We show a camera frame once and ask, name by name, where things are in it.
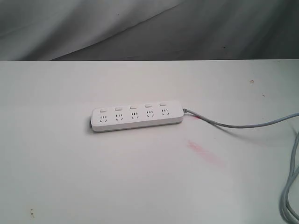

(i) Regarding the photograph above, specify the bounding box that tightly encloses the white five-outlet power strip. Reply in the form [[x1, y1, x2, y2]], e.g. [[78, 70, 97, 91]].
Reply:
[[91, 101, 184, 133]]

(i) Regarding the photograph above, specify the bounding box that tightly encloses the grey backdrop cloth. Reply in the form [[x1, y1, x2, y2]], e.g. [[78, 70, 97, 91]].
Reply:
[[0, 0, 299, 61]]

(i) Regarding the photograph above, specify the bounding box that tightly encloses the grey power cable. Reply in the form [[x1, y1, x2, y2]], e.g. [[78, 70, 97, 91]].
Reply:
[[183, 108, 299, 224]]

